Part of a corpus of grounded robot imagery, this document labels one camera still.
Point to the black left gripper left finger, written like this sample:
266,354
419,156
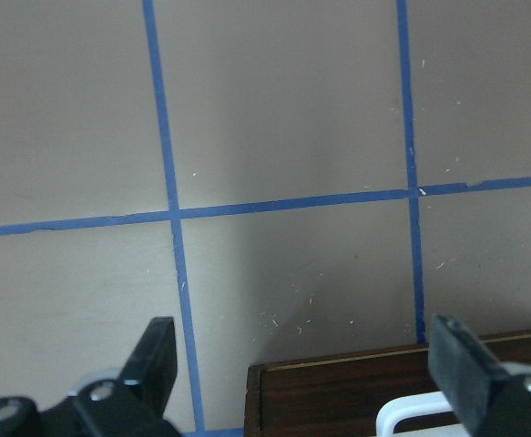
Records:
150,371

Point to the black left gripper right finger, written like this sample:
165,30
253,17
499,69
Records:
467,373

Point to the light wooden drawer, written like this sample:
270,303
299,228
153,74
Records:
510,416

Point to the dark wooden cabinet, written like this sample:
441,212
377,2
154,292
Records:
342,395

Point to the brown paper table cover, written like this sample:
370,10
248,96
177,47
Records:
286,179

